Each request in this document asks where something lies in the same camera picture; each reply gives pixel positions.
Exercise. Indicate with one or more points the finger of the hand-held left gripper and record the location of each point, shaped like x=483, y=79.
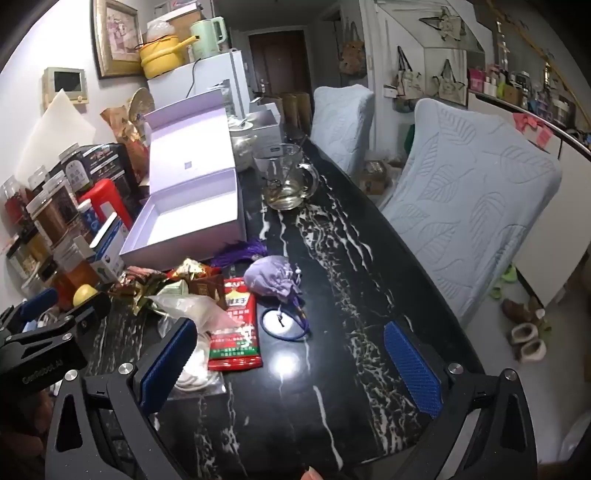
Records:
x=87, y=314
x=41, y=301

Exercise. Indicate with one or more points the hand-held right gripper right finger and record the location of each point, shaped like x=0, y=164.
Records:
x=413, y=374

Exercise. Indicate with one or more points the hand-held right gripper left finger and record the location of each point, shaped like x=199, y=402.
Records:
x=168, y=364

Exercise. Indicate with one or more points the clear bag of white rings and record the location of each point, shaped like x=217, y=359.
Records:
x=198, y=374

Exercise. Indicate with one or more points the red gold candy packet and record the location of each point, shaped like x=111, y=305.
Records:
x=138, y=286

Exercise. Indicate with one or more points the pink translucent bag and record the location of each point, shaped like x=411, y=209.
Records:
x=203, y=314

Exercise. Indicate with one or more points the green white packet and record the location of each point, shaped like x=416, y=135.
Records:
x=173, y=290

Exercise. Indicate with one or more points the red green snack packet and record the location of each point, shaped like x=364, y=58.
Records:
x=238, y=323

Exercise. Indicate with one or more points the brown snack packet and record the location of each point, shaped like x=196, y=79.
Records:
x=207, y=288

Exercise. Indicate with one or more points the purple sachet with tassel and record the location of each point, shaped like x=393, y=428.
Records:
x=270, y=281

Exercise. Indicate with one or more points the lavender gift box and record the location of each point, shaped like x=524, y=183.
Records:
x=194, y=152

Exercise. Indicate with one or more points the person's right hand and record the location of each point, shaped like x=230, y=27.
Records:
x=311, y=474

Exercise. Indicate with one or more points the yellow lemon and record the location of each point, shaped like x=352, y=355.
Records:
x=84, y=295

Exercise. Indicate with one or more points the amber jar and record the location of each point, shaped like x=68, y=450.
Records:
x=76, y=274

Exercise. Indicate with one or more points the blue white box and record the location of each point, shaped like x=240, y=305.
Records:
x=108, y=249

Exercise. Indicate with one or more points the clear jar brown contents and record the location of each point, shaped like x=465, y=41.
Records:
x=51, y=217

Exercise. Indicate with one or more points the green slipper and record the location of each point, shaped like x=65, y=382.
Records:
x=509, y=276
x=496, y=291

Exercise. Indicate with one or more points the white fluffy boot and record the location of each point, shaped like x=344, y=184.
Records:
x=533, y=350
x=524, y=334

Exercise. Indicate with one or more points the red plastic stool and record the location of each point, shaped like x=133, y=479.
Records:
x=104, y=194

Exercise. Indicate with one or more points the brown shoe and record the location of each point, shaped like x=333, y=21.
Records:
x=519, y=310

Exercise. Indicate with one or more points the white foam board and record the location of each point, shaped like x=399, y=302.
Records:
x=55, y=129

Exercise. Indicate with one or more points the red printed gift bag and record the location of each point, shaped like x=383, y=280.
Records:
x=127, y=134

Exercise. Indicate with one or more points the near grey chair cover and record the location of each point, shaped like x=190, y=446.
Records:
x=461, y=194

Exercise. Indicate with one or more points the grey chair cover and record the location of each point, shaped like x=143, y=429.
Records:
x=341, y=120
x=461, y=194

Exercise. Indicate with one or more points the small cardboard box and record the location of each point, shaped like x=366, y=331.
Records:
x=374, y=177

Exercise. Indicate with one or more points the glass pitcher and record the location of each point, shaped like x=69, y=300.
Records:
x=281, y=194

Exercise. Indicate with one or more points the woven straw fan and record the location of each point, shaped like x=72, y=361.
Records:
x=141, y=104

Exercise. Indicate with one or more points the white teapot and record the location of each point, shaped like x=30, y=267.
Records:
x=240, y=143

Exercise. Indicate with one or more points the silver box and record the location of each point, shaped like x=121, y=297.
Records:
x=268, y=129

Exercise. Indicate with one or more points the far grey chair cover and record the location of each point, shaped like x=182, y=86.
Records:
x=341, y=120

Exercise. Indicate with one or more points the yellow pot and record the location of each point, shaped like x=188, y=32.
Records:
x=159, y=60

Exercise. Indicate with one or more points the white mini fridge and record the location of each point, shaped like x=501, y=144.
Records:
x=207, y=74

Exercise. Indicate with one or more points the framed picture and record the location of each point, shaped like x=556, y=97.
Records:
x=117, y=37

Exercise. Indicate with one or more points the pink sticky notes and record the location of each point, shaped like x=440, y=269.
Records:
x=531, y=124

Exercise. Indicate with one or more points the brown cardboard sheets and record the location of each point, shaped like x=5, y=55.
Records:
x=295, y=110

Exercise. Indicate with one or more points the white tote bag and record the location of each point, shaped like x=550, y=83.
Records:
x=408, y=83

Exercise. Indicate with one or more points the star print tote bag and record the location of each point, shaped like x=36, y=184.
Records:
x=450, y=83

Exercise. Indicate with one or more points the white plastic bag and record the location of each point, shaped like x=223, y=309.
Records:
x=161, y=30

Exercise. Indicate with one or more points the green electric kettle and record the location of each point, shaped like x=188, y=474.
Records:
x=205, y=37

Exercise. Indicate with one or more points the row of bottles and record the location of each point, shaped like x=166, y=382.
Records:
x=508, y=85

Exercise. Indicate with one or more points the brown cardboard carton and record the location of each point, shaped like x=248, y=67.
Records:
x=184, y=18

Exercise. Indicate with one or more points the dark wooden door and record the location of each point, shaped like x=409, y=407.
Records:
x=281, y=60

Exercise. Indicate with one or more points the brown tote bag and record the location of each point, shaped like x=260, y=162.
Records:
x=353, y=57

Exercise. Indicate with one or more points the wall intercom panel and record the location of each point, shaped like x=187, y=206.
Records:
x=64, y=85

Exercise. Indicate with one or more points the star shaped wall hanging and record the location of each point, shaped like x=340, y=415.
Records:
x=443, y=23

